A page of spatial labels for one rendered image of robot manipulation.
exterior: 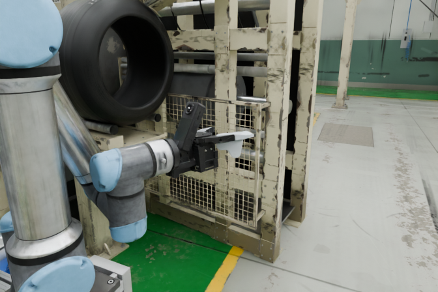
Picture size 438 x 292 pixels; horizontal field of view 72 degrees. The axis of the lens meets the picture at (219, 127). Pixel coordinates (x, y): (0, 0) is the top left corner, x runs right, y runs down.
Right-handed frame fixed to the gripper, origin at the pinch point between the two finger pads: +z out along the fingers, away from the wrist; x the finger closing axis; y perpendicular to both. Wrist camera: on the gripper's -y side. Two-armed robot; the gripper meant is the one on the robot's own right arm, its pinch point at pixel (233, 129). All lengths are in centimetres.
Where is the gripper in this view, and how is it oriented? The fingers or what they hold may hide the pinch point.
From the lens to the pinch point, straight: 78.3
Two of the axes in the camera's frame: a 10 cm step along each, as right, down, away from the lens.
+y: 0.9, 9.8, 1.6
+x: 6.4, 0.7, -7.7
